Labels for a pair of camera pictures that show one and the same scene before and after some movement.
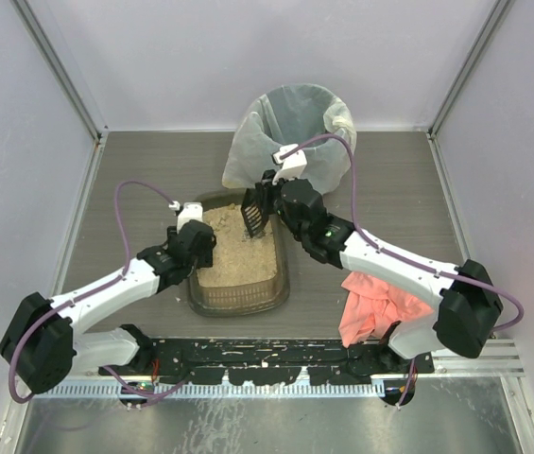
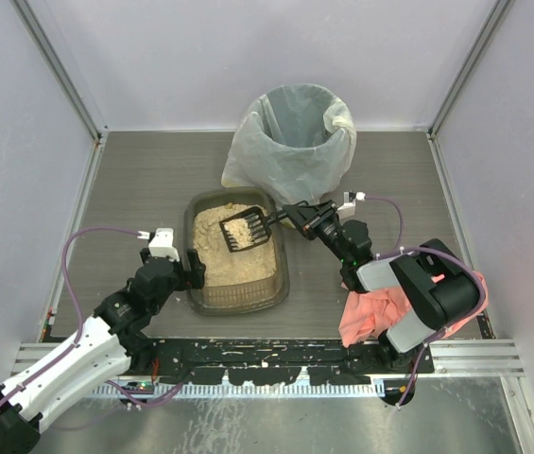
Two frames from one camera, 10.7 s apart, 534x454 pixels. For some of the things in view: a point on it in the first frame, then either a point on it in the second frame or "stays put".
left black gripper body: (202, 246) -> (189, 272)
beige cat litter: (237, 256) stays put
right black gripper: (267, 198) -> (308, 220)
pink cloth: (372, 305) stays put
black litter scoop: (254, 210) -> (249, 227)
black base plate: (261, 361) stays put
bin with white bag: (315, 118) stays put
